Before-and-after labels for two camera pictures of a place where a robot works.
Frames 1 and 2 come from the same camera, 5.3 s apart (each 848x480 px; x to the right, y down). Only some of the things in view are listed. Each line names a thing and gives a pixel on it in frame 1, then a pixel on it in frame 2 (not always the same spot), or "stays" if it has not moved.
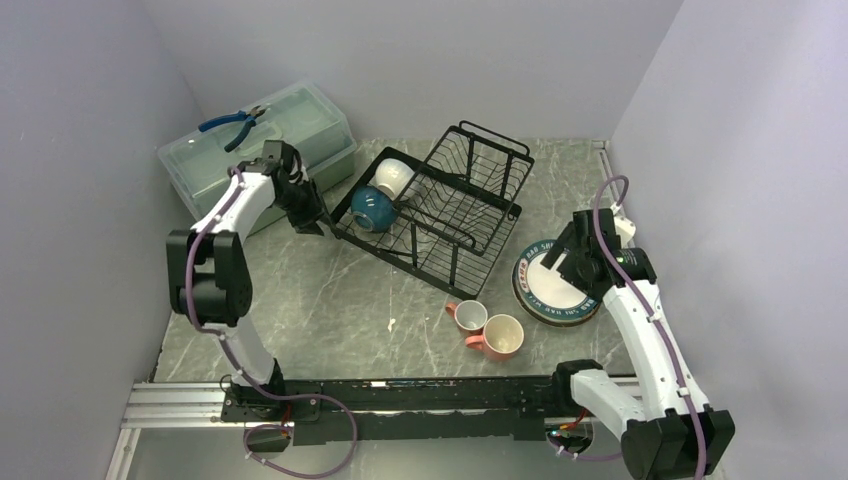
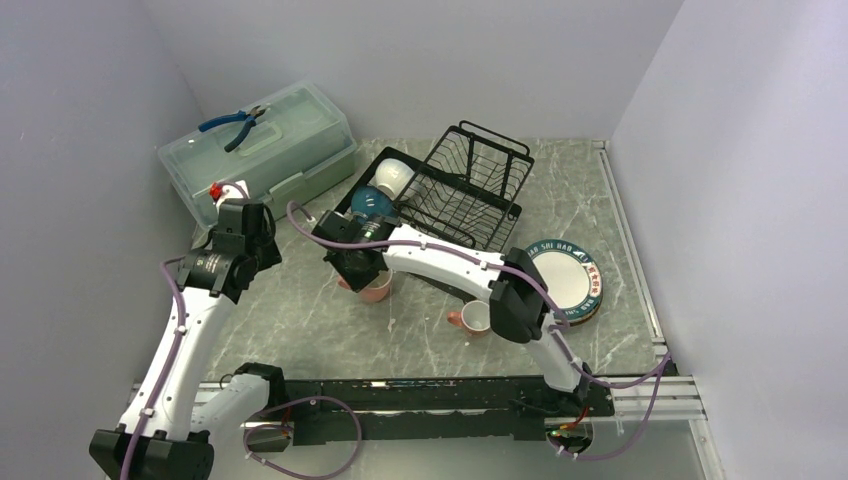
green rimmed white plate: x=545 y=295 stays
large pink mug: x=501 y=338 → x=375 y=292
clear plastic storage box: x=197 y=162 stays
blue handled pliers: x=250 y=117 stays
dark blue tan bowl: x=372 y=209 stays
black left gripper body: x=303 y=205 → x=265 y=250
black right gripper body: x=572 y=262 → x=356 y=277
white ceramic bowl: x=392 y=175 stays
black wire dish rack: x=445 y=219 stays
